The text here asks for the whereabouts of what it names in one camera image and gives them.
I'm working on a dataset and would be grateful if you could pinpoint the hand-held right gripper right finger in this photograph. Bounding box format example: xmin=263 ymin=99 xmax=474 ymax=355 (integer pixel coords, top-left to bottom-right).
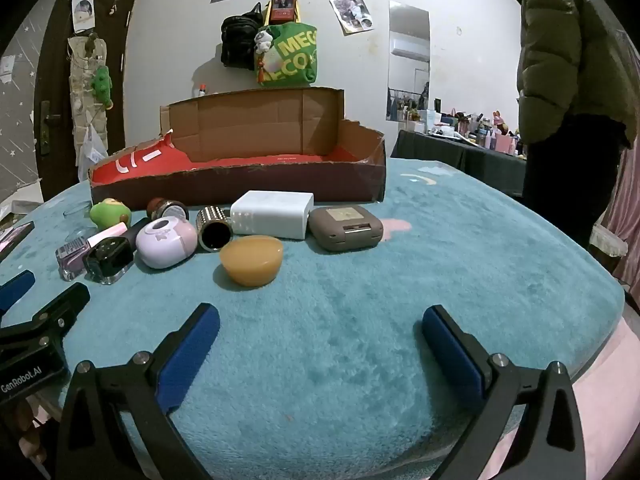
xmin=421 ymin=304 xmax=587 ymax=480

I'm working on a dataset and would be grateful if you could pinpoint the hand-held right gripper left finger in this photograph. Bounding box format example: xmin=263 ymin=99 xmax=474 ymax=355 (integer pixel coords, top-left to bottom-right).
xmin=56 ymin=303 xmax=221 ymax=480

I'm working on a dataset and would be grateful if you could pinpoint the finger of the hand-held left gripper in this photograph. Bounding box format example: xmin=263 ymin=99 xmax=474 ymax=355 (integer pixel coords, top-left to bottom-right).
xmin=0 ymin=270 xmax=37 ymax=313
xmin=0 ymin=282 xmax=92 ymax=349

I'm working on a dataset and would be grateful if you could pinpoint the purple nail polish bottle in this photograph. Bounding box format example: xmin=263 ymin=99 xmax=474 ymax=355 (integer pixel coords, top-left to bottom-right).
xmin=56 ymin=223 xmax=129 ymax=282

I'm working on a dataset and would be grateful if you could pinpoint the black nail polish bottle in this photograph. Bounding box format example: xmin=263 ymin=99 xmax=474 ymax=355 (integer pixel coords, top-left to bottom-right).
xmin=83 ymin=217 xmax=152 ymax=286

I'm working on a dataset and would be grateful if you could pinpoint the amber bowl-shaped soap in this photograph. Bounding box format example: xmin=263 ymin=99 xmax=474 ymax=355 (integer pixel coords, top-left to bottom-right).
xmin=219 ymin=236 xmax=284 ymax=288

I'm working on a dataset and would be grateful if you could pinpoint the green toy figure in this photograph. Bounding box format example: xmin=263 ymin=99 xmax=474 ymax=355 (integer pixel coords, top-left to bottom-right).
xmin=90 ymin=198 xmax=132 ymax=229

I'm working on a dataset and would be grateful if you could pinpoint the lilac round case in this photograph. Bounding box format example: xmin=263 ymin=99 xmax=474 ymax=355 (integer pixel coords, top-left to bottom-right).
xmin=135 ymin=216 xmax=199 ymax=270

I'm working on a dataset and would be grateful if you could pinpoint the studded metal cylinder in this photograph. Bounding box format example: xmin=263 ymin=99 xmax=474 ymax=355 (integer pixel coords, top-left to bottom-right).
xmin=196 ymin=206 xmax=234 ymax=252

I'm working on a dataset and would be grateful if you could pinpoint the white charger block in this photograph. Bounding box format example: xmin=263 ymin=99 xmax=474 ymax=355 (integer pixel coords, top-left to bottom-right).
xmin=230 ymin=190 xmax=315 ymax=241

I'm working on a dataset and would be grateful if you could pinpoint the grey-brown rounded case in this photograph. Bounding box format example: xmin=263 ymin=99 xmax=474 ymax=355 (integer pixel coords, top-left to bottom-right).
xmin=307 ymin=205 xmax=385 ymax=254

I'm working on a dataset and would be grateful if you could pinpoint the cardboard box with red lining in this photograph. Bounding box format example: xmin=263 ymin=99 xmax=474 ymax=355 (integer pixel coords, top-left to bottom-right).
xmin=89 ymin=86 xmax=387 ymax=211

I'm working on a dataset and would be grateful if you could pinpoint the person's left hand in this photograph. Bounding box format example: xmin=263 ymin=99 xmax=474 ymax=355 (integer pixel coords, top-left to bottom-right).
xmin=16 ymin=400 xmax=49 ymax=463

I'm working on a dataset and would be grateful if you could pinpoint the dark flat object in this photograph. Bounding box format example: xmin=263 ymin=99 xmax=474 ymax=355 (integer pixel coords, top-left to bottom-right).
xmin=0 ymin=221 xmax=36 ymax=263

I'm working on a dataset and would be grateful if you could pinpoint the white plastic bag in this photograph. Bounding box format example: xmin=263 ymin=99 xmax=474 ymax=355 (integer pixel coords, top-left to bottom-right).
xmin=77 ymin=125 xmax=108 ymax=181

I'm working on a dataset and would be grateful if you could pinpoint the pink bedsheet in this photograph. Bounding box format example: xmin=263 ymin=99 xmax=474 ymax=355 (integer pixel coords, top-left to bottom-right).
xmin=570 ymin=320 xmax=640 ymax=480

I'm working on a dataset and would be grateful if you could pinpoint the table with black cloth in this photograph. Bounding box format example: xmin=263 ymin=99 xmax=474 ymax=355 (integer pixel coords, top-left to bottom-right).
xmin=390 ymin=130 xmax=528 ymax=198

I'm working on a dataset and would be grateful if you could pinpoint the beige hanging organizer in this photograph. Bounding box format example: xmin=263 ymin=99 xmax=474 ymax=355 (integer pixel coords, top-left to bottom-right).
xmin=67 ymin=32 xmax=111 ymax=181

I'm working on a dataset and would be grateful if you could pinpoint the green hanging plush toy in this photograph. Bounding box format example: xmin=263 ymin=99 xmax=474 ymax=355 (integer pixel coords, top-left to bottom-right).
xmin=90 ymin=66 xmax=115 ymax=111

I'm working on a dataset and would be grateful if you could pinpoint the pink curtain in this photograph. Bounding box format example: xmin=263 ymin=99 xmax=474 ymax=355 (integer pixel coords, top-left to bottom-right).
xmin=612 ymin=150 xmax=640 ymax=291

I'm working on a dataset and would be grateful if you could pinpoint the cluttered dark side table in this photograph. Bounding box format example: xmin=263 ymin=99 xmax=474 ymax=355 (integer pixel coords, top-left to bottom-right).
xmin=395 ymin=97 xmax=526 ymax=157

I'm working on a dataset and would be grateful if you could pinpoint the dark brown door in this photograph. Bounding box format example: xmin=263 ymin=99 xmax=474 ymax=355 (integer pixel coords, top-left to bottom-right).
xmin=37 ymin=0 xmax=146 ymax=196

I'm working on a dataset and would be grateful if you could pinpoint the round picture on door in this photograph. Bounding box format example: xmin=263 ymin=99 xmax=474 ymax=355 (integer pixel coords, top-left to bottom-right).
xmin=71 ymin=0 xmax=96 ymax=32

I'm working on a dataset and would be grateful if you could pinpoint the green tote bag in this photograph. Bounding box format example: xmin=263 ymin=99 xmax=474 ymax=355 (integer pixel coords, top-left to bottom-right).
xmin=256 ymin=22 xmax=319 ymax=87

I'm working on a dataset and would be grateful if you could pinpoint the black bag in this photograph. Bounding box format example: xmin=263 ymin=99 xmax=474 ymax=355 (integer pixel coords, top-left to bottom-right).
xmin=220 ymin=2 xmax=264 ymax=69

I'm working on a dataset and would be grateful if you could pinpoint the panda plush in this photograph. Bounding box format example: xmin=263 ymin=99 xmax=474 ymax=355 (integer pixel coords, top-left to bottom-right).
xmin=253 ymin=27 xmax=276 ymax=56

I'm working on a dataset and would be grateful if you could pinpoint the metal door handle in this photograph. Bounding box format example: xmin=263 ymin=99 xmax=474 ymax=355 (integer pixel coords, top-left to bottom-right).
xmin=40 ymin=101 xmax=52 ymax=157

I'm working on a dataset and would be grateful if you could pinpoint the wall mirror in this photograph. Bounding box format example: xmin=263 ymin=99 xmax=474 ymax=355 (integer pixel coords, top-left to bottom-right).
xmin=385 ymin=1 xmax=431 ymax=122

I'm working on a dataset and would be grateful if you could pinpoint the photo wall poster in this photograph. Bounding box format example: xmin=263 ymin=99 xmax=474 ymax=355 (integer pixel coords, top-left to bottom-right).
xmin=329 ymin=0 xmax=375 ymax=36

